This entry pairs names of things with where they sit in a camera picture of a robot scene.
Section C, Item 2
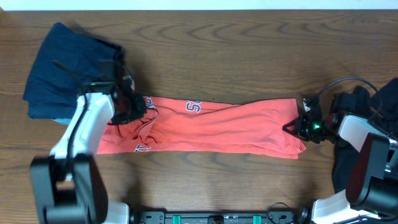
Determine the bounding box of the orange polo shirt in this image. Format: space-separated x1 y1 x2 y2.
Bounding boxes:
98 96 306 159

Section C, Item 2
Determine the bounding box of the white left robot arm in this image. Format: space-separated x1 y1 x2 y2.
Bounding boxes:
30 60 146 224

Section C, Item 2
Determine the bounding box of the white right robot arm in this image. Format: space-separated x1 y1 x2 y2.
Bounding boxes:
282 78 397 223

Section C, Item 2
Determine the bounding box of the light blue folded garment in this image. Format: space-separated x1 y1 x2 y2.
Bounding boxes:
53 118 71 125

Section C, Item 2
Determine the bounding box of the folded navy blue garment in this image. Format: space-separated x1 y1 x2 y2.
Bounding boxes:
23 22 124 119

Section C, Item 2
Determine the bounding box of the black garment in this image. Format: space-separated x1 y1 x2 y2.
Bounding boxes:
332 78 397 193

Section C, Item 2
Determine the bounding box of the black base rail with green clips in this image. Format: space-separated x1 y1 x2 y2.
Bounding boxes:
138 211 298 224

